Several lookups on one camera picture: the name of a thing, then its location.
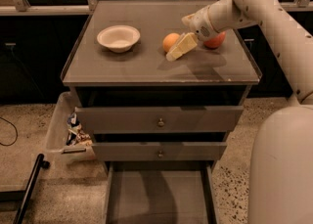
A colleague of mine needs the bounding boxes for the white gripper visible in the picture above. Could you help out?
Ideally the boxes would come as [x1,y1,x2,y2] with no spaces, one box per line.
[166,6,218,62]

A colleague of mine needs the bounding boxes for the white paper bowl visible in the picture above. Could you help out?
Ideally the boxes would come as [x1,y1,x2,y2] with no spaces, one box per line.
[97,25,141,53]

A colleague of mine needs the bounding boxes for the red apple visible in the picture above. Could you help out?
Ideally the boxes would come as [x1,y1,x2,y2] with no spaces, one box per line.
[203,32,226,49]

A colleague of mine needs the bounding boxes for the grey open bottom drawer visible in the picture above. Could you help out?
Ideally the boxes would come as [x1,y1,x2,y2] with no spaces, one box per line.
[104,161,220,224]

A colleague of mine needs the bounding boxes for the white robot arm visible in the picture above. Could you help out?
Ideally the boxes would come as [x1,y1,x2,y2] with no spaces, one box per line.
[182,0,313,224]

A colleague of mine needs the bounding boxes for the grey top drawer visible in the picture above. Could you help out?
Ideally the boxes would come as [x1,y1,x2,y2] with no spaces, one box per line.
[75,106,243,134]

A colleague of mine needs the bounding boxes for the black cable on floor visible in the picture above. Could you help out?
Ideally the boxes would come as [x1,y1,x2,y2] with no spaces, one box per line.
[0,116,20,148]

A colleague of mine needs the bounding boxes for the snack packets in bin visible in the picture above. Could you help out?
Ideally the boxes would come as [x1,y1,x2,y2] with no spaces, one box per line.
[66,112,92,146]

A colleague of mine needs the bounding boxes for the grey drawer cabinet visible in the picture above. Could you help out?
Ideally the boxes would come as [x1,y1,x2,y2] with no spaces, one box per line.
[60,0,263,170]

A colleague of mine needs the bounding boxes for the grey middle drawer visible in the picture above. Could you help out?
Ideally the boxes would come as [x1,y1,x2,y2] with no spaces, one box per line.
[92,142,227,161]

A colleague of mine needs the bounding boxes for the orange fruit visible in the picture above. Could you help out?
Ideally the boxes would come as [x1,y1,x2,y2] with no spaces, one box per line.
[162,33,180,52]

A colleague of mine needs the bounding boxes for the black metal stand leg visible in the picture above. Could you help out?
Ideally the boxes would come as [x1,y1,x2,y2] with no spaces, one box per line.
[0,154,50,224]

